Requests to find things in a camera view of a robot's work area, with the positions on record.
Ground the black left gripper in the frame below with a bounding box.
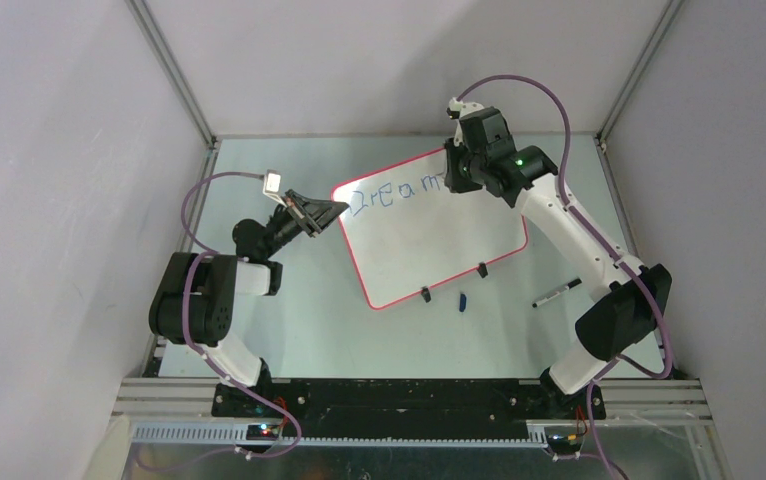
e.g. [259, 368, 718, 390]
[263, 190, 348, 259]

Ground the pink-framed whiteboard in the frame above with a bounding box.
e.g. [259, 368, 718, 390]
[331, 148, 529, 310]

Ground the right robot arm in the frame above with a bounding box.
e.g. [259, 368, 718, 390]
[444, 99, 671, 418]

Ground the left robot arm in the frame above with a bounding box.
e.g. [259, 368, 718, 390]
[148, 190, 349, 417]

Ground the black marker pen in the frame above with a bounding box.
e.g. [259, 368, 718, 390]
[531, 278, 582, 309]

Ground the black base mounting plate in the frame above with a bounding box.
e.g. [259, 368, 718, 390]
[211, 378, 605, 441]

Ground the left controller board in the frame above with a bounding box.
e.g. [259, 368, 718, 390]
[246, 424, 282, 441]

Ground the controller board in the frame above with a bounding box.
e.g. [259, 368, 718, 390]
[546, 434, 586, 459]
[246, 424, 282, 441]

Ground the right controller board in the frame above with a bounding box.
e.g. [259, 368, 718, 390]
[546, 434, 586, 459]

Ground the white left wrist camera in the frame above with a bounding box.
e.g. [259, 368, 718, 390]
[262, 170, 282, 198]

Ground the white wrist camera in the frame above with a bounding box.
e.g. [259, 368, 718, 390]
[262, 170, 282, 198]
[447, 98, 484, 146]

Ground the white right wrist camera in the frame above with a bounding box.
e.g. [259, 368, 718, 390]
[447, 98, 484, 146]

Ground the aluminium frame rail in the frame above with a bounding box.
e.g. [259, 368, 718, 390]
[112, 377, 715, 453]

